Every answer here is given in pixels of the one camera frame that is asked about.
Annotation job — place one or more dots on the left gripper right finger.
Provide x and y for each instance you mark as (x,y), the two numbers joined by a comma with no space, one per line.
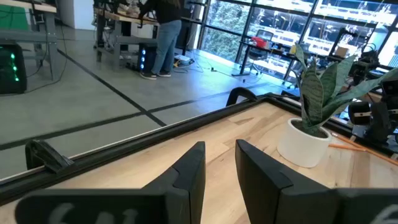
(267,193)

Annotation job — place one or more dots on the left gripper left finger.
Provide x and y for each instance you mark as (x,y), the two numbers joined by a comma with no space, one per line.
(174,199)

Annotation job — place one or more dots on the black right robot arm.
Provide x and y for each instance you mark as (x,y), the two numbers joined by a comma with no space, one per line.
(379,121)

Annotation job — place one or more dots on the white round plant pot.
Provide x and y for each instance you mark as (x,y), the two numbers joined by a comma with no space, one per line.
(298,149)

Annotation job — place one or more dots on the green snake plant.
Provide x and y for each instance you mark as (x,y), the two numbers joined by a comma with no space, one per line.
(312,96)

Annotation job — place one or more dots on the computer tower blue lights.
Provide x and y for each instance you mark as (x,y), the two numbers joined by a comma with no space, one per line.
(146,59)

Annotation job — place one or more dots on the black desk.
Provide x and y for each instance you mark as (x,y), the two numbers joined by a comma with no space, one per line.
(264,49)

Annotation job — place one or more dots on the red object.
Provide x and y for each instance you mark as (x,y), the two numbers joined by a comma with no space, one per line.
(258,42)

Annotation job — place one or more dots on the black office chair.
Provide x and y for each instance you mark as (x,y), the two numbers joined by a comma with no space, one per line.
(264,34)

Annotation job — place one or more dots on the person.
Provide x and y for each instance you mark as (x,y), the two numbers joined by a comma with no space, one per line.
(166,40)

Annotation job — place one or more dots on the brown cardboard box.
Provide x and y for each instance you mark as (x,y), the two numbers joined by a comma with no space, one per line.
(342,51)

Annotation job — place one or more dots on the black machine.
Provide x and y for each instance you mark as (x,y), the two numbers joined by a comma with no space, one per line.
(367,62)

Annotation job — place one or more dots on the grey metal workbench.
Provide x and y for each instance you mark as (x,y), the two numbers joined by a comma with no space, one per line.
(130,40)
(28,35)

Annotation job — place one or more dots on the computer tower green lights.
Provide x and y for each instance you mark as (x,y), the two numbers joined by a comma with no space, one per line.
(12,77)

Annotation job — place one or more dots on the green panel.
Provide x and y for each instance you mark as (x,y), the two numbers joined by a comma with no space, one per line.
(14,21)

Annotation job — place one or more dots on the black frame bracket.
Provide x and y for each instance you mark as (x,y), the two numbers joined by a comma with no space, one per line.
(46,157)

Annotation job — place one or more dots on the black window frame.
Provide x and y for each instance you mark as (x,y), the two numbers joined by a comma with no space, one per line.
(247,31)

